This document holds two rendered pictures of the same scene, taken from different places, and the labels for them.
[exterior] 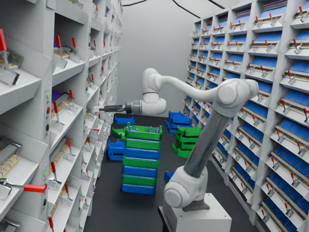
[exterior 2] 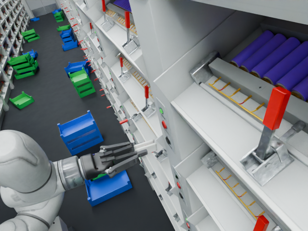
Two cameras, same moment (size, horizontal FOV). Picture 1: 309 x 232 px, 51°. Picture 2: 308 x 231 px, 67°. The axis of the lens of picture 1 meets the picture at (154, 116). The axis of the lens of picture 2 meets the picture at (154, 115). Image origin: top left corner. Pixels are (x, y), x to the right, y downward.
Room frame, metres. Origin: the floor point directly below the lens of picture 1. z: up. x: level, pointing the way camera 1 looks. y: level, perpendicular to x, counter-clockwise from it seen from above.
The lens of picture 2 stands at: (2.50, 0.31, 1.34)
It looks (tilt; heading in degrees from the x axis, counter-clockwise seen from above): 36 degrees down; 171
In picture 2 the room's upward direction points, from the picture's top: 15 degrees counter-clockwise
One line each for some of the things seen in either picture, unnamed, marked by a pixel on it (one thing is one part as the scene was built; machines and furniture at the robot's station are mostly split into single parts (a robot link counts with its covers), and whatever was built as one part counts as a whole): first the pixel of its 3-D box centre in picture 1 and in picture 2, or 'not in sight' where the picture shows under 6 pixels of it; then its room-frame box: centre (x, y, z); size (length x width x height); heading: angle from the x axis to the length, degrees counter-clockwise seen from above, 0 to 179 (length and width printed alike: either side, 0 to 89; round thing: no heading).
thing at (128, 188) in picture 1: (138, 183); not in sight; (2.66, 0.07, 0.04); 0.30 x 0.20 x 0.08; 91
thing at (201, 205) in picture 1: (189, 197); not in sight; (1.88, -0.27, 0.33); 0.22 x 0.18 x 0.06; 23
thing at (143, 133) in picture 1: (144, 130); not in sight; (2.66, 0.07, 0.52); 0.30 x 0.20 x 0.08; 91
